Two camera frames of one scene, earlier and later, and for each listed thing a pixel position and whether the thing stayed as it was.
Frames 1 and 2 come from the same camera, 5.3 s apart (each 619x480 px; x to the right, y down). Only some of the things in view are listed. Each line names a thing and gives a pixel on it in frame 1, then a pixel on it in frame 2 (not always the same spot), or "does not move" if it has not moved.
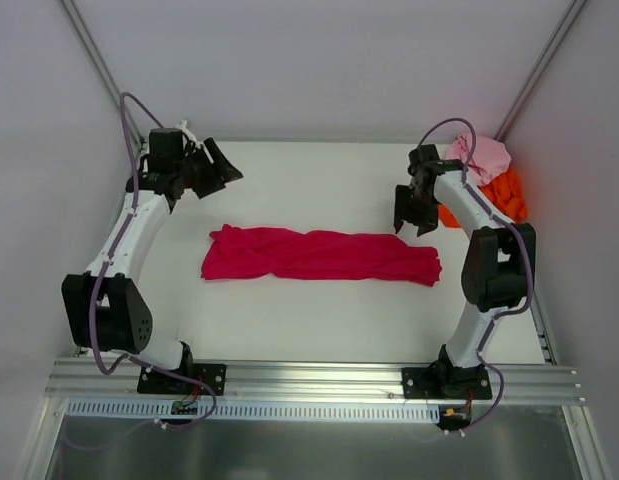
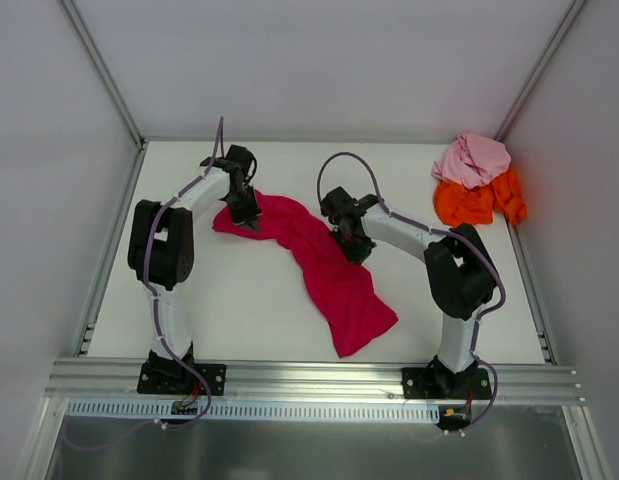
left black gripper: (205, 167) -> (245, 212)
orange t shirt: (506, 193) does not move
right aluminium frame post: (574, 10) does not move
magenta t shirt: (237, 252) -> (356, 312)
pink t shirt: (489, 157) does not move
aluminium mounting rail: (250, 384) does not move
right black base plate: (446, 381) does not move
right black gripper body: (416, 204) -> (354, 246)
